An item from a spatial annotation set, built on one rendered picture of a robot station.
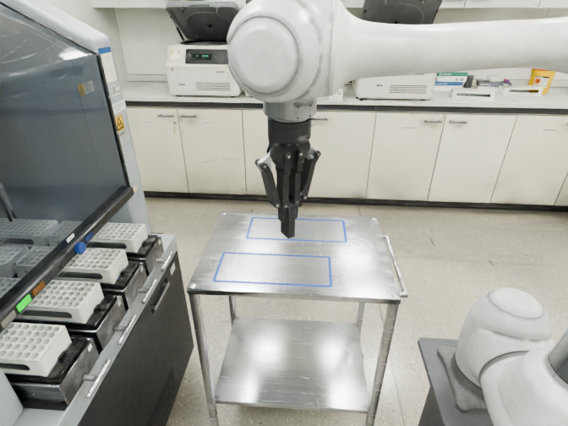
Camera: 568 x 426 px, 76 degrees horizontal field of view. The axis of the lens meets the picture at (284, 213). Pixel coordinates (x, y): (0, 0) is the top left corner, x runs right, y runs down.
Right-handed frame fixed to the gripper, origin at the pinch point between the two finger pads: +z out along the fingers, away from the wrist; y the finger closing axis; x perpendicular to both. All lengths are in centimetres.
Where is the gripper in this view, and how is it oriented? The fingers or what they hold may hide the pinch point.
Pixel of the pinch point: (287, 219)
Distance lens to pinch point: 71.9
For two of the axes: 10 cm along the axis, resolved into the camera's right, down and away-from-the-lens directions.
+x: -5.3, -4.2, 7.3
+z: -0.1, 8.7, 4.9
